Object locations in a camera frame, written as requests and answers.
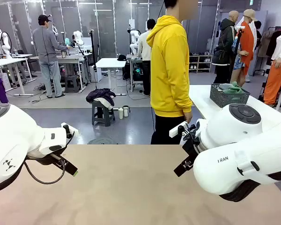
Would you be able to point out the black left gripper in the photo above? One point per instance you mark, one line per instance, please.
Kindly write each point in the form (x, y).
(55, 159)

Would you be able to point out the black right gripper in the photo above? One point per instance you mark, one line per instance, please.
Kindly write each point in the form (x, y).
(192, 150)

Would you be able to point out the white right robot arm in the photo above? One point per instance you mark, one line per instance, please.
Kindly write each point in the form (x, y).
(236, 168)

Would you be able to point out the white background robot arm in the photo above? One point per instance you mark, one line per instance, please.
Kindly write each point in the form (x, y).
(134, 47)
(78, 37)
(5, 44)

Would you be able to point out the person right forearm yellow sleeve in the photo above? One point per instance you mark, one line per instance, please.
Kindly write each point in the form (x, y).
(187, 98)

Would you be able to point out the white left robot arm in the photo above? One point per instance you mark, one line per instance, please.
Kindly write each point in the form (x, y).
(14, 140)

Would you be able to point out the dark grey perforated basket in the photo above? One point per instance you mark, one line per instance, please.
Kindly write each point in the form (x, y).
(224, 99)

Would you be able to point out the person right hand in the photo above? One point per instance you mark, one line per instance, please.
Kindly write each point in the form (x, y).
(188, 117)

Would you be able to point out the grey round floor base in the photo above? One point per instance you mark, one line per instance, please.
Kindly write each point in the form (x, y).
(103, 141)

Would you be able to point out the grey plastic stool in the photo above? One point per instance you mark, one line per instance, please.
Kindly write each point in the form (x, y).
(95, 112)

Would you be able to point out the white side table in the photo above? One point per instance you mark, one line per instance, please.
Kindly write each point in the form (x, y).
(201, 98)

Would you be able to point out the white crumpled cloth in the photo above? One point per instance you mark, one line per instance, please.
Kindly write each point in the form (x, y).
(105, 103)

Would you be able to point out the dark navy jacket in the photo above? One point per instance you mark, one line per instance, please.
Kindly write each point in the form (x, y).
(100, 93)

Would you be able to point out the dark low stool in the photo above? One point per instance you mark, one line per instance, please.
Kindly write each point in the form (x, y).
(72, 83)

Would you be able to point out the person in yellow hoodie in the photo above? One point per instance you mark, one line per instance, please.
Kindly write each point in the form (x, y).
(168, 70)

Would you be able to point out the metal equipment cart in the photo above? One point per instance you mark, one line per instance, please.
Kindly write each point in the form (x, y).
(133, 77)

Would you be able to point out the white shoe rack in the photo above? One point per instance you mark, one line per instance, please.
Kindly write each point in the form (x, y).
(200, 63)

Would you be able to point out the grey framed workbench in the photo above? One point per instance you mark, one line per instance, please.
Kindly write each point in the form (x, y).
(68, 59)

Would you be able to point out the white standing desk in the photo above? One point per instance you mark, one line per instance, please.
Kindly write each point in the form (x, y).
(110, 63)

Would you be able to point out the black cap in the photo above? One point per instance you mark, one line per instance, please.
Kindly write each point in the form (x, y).
(121, 58)

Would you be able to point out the long white desk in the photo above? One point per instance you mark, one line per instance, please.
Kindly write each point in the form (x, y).
(4, 62)

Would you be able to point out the mannequin in white top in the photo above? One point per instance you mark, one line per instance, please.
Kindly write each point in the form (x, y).
(275, 79)

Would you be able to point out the person in cream sweater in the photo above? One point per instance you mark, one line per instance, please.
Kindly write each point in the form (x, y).
(142, 44)

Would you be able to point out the mannequin in dark green jacket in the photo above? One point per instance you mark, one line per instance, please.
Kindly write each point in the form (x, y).
(224, 42)

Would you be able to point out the mannequin in orange shirt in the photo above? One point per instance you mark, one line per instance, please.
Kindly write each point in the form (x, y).
(247, 42)

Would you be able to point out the clothes rack with coats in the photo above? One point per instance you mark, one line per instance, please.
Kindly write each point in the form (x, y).
(264, 44)

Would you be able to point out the white paper sign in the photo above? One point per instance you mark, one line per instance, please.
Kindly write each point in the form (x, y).
(131, 23)

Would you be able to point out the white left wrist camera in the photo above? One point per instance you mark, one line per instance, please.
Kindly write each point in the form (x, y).
(72, 131)

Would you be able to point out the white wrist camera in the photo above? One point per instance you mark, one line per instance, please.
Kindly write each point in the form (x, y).
(176, 131)
(72, 131)

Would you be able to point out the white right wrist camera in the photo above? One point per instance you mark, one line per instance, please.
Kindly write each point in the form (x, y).
(176, 131)

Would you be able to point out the black camera pole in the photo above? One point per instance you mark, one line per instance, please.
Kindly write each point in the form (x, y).
(93, 51)

